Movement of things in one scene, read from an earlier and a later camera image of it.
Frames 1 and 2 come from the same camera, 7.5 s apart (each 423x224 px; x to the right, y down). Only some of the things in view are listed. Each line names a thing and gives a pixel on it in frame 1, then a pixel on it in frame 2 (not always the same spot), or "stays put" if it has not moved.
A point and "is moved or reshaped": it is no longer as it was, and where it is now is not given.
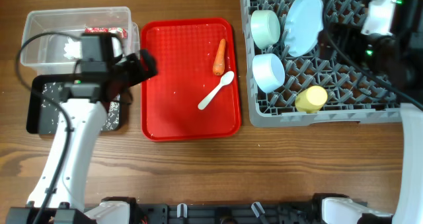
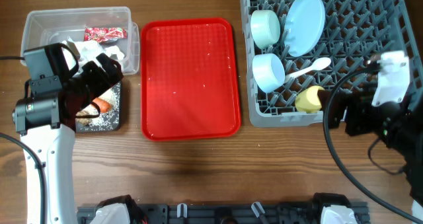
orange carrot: x=219 y=60 is moved or reshaped
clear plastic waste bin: x=46 y=52 stays put
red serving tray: x=195 y=92 stays put
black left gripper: x=136 y=74 → x=102 y=81
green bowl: x=265 y=26 stays put
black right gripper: x=347 y=39 → x=335 y=106
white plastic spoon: x=225 y=79 → x=319 y=63
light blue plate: x=303 y=23 stays put
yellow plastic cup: x=310 y=99 stays put
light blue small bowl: x=268 y=71 stays put
